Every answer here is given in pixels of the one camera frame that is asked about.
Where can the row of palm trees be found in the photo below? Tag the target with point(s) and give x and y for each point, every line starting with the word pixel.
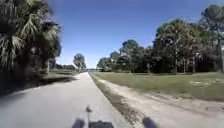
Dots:
pixel 23 40

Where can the sandy dirt track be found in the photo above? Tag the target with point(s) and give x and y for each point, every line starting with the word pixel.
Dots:
pixel 156 107

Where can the grey asphalt path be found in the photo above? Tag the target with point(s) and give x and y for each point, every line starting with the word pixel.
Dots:
pixel 60 103

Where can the row of green trees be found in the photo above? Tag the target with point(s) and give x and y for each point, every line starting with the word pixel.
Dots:
pixel 176 46

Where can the grass field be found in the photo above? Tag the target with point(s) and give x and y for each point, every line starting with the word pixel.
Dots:
pixel 160 83

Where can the grass verge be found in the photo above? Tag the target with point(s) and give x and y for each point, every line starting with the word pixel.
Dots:
pixel 56 78

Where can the narrow grass strip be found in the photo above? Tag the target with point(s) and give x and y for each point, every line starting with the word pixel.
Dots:
pixel 116 100

